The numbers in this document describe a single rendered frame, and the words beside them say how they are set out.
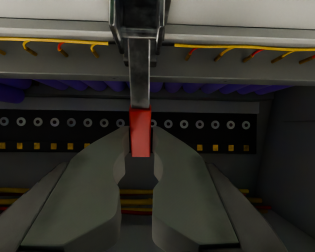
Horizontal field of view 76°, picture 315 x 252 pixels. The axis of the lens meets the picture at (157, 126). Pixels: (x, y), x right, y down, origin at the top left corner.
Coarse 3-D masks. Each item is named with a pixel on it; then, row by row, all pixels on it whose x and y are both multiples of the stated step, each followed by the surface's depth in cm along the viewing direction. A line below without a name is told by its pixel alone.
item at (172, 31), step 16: (0, 32) 11; (16, 32) 11; (32, 32) 11; (48, 32) 11; (64, 32) 11; (80, 32) 11; (96, 32) 11; (176, 32) 11; (192, 32) 12; (208, 32) 12; (224, 32) 12; (240, 32) 12; (256, 32) 12; (272, 32) 12; (288, 32) 12; (304, 32) 12
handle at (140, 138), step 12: (132, 48) 9; (144, 48) 9; (132, 60) 9; (144, 60) 9; (132, 72) 10; (144, 72) 10; (132, 84) 10; (144, 84) 10; (132, 96) 10; (144, 96) 10; (132, 108) 11; (144, 108) 11; (132, 120) 11; (144, 120) 11; (132, 132) 12; (144, 132) 12; (132, 144) 12; (144, 144) 12; (132, 156) 13; (144, 156) 13
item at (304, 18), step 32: (0, 0) 10; (32, 0) 10; (64, 0) 9; (96, 0) 9; (192, 0) 9; (224, 0) 9; (256, 0) 9; (288, 0) 9; (32, 96) 25; (288, 96) 25
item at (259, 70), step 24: (0, 48) 13; (24, 48) 12; (48, 48) 14; (72, 48) 14; (96, 48) 14; (168, 48) 14; (192, 48) 13; (216, 48) 14; (240, 48) 14; (264, 48) 13; (288, 48) 13; (312, 48) 13; (0, 72) 14; (24, 72) 14; (48, 72) 14; (72, 72) 14; (96, 72) 14; (120, 72) 14; (168, 72) 14; (192, 72) 14; (216, 72) 14; (240, 72) 14; (264, 72) 14; (288, 72) 14; (312, 72) 14
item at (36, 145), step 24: (48, 120) 25; (96, 120) 26; (192, 120) 26; (240, 120) 27; (0, 144) 25; (24, 144) 25; (48, 144) 25; (72, 144) 25; (192, 144) 26; (216, 144) 26; (240, 144) 26
